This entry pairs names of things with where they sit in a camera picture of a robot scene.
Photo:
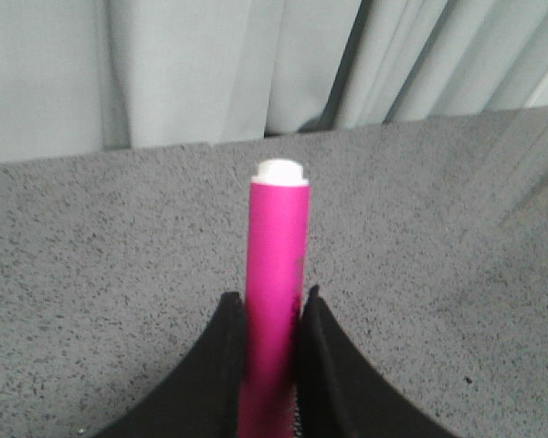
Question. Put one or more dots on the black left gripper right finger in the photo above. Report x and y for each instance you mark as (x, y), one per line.
(340, 394)

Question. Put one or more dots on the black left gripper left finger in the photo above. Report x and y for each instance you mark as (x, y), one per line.
(199, 397)

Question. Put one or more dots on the pink marker pen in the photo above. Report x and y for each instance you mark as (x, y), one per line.
(279, 199)

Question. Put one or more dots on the grey curtain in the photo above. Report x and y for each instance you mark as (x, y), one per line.
(85, 76)

